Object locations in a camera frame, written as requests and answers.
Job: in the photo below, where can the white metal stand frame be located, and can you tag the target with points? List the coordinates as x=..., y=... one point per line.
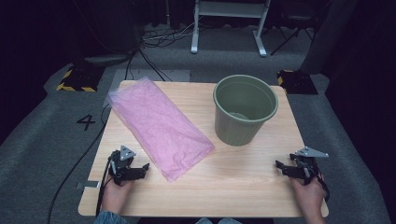
x=229, y=9

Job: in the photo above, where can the pink plastic bag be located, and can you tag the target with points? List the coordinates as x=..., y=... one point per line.
x=158, y=124

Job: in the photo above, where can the black folding tripod legs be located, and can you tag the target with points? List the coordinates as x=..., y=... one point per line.
x=289, y=37

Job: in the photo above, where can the black yellow striped stand base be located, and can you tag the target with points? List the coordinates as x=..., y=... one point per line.
x=297, y=82
x=81, y=77

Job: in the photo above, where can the person's right hand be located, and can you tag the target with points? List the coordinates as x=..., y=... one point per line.
x=308, y=194

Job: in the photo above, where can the person's left hand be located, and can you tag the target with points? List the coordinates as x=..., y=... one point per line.
x=115, y=194

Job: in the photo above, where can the person's denim knees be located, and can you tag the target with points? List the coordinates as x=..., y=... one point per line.
x=218, y=221

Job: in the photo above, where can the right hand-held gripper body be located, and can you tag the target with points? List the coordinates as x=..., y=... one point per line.
x=306, y=165

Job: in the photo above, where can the green plastic bin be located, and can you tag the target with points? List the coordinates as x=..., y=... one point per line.
x=244, y=112

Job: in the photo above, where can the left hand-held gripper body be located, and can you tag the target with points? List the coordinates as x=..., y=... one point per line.
x=124, y=166

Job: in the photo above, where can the grey tape strip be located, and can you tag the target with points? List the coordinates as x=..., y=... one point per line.
x=88, y=184

